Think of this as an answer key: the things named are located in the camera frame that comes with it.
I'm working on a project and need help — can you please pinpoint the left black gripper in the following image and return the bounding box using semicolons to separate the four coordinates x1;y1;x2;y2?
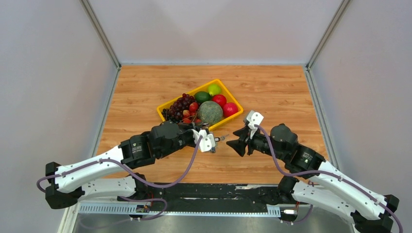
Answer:
157;122;205;159

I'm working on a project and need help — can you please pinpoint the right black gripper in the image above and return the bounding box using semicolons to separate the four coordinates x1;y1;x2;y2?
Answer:
226;126;287;162

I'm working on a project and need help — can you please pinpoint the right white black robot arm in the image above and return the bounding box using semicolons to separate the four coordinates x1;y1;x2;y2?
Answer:
227;124;404;233

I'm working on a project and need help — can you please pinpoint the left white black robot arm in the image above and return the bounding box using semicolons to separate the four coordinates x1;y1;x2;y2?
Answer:
43;121;216;209

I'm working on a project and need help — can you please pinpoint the dark purple grape bunch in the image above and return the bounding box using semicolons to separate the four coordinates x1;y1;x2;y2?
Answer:
160;93;196;123

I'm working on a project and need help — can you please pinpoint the pink red apple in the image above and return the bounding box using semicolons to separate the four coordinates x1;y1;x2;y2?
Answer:
223;102;239;118

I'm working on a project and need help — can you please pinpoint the green netted melon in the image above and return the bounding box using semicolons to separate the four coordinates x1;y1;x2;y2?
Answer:
198;101;223;125

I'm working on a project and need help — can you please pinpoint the yellow plastic tray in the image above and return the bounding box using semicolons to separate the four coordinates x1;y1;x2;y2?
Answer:
156;79;243;130

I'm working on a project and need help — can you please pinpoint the dark green avocado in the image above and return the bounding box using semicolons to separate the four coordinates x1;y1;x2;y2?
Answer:
194;91;212;104

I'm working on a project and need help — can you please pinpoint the light green lime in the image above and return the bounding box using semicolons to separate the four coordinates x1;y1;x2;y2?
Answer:
207;84;222;97

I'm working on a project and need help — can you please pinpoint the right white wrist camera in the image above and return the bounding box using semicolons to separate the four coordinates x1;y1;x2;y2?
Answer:
244;110;264;139

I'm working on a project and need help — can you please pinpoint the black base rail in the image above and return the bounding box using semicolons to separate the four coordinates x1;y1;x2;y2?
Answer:
80;182;309;218

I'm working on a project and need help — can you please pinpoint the right aluminium frame post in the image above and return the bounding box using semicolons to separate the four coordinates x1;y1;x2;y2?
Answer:
306;0;352;71

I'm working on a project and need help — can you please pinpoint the aluminium frame post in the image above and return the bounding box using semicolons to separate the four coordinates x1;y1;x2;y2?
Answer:
79;0;121;70
306;0;352;71

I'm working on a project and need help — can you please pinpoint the left aluminium frame post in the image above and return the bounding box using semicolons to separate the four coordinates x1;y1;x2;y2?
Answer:
79;0;121;70

